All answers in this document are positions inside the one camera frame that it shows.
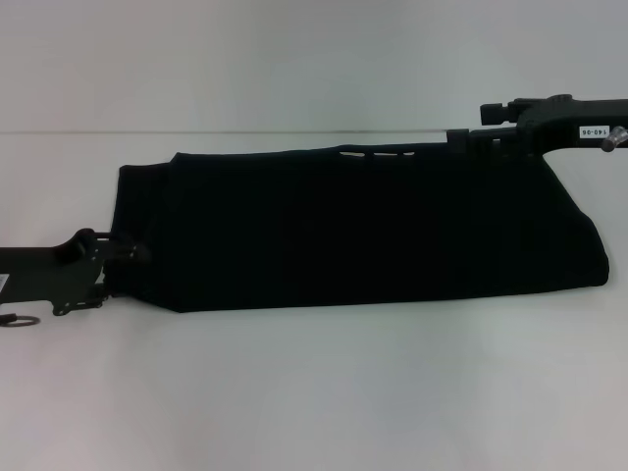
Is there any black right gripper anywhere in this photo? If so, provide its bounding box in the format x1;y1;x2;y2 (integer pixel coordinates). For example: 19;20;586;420
445;93;628;159

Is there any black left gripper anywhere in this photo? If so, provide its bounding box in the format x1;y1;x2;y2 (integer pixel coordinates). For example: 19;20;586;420
0;228;152;318

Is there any black t-shirt with pink print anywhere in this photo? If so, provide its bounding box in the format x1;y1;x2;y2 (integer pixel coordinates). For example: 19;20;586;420
108;140;611;315

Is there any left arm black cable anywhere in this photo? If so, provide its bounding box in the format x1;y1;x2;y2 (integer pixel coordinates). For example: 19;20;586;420
0;312;40;329

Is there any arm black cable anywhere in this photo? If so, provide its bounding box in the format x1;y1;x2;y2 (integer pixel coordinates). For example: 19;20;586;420
601;126;628;152
0;312;40;329

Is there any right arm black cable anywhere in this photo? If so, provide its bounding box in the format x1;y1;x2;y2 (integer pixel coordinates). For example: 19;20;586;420
601;126;628;152

